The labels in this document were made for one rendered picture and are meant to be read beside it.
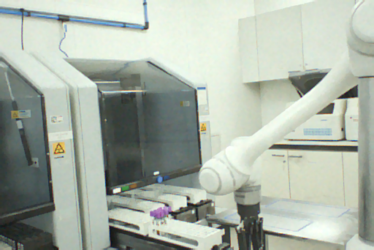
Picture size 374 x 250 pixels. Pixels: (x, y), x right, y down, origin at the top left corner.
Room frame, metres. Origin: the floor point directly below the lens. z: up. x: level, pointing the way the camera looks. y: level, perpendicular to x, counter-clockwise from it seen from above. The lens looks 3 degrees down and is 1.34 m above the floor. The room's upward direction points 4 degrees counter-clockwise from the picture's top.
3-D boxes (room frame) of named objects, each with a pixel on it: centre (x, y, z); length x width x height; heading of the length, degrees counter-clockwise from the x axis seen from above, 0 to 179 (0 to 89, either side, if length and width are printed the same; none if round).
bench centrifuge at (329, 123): (3.74, -1.34, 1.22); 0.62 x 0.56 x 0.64; 134
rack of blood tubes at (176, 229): (1.46, 0.03, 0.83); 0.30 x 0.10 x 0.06; 46
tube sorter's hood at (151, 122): (2.04, 0.30, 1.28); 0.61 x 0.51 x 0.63; 136
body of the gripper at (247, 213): (1.25, -0.19, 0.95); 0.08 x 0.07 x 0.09; 136
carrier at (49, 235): (1.42, 0.57, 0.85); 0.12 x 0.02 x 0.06; 137
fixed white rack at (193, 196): (2.11, 0.05, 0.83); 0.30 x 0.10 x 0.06; 46
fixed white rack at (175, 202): (2.00, 0.15, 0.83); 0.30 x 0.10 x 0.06; 46
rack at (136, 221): (1.68, 0.26, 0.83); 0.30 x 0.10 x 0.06; 46
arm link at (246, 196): (1.25, -0.19, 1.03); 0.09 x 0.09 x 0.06
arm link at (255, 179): (1.24, -0.18, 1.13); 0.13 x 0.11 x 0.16; 146
